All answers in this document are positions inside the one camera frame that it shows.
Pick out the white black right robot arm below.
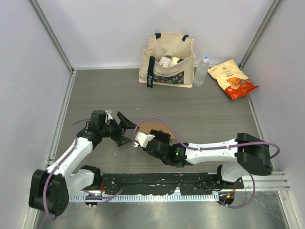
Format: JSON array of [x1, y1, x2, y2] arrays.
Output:
[[135, 130, 272, 188]]

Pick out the white slotted cable duct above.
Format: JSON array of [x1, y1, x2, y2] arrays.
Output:
[[69, 192, 219, 204]]

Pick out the aluminium frame post left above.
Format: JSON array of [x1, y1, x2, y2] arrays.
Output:
[[28, 0, 74, 73]]

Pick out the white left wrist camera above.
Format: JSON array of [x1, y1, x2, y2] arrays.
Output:
[[105, 110, 114, 123]]

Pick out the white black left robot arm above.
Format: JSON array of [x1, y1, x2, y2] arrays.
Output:
[[29, 110, 137, 220]]

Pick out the beige canvas tote bag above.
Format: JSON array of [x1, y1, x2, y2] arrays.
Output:
[[139, 32, 195, 88]]

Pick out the brown cardboard box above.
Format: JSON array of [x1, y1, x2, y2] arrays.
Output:
[[138, 123, 176, 140]]

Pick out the cassava chips bag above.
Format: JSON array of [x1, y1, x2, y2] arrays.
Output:
[[208, 59, 258, 100]]

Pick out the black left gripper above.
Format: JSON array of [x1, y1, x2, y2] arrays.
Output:
[[100, 112, 138, 146]]

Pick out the aluminium frame post right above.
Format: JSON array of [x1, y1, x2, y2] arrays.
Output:
[[239, 0, 283, 70]]

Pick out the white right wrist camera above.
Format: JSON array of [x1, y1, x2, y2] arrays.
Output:
[[132, 131, 155, 148]]

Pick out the clear plastic water bottle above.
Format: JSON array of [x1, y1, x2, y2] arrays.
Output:
[[193, 56, 210, 86]]

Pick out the white items inside bag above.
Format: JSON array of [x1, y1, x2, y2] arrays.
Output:
[[159, 55, 182, 68]]

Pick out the aluminium frame post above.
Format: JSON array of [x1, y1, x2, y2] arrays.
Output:
[[239, 0, 283, 70], [28, 0, 74, 73]]

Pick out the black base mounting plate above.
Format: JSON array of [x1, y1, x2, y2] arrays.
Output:
[[85, 172, 244, 196]]

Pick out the aluminium front rail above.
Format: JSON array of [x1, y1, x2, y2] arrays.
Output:
[[237, 171, 291, 191]]

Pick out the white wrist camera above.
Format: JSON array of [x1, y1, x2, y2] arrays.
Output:
[[132, 131, 155, 148], [105, 110, 114, 123]]

